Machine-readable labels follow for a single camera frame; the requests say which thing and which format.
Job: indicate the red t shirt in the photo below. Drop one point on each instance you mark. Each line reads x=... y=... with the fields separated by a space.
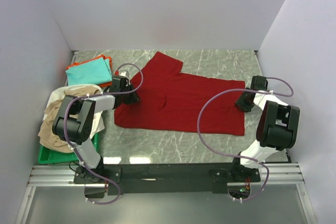
x=172 y=101

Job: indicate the folded teal t shirt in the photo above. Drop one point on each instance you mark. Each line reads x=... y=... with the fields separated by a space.
x=89 y=73

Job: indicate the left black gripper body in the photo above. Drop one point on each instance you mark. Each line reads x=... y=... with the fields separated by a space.
x=130 y=94

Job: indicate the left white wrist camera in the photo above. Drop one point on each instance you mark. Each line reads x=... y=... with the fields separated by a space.
x=122 y=73

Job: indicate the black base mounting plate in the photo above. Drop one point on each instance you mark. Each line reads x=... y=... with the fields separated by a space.
x=175 y=178

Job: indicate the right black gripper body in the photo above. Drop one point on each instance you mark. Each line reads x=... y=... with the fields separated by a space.
x=243 y=102

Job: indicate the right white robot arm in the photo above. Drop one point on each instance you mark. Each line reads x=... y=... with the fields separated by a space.
x=277 y=128

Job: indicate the folded orange t shirt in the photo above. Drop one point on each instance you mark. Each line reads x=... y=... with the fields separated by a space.
x=78 y=64

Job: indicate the green plastic tray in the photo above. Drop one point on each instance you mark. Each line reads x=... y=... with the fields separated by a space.
x=49 y=157

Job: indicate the white t shirt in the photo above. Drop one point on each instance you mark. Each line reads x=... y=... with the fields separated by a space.
x=60 y=93

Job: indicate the aluminium rail frame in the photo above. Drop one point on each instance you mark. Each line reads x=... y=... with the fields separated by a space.
x=272 y=174

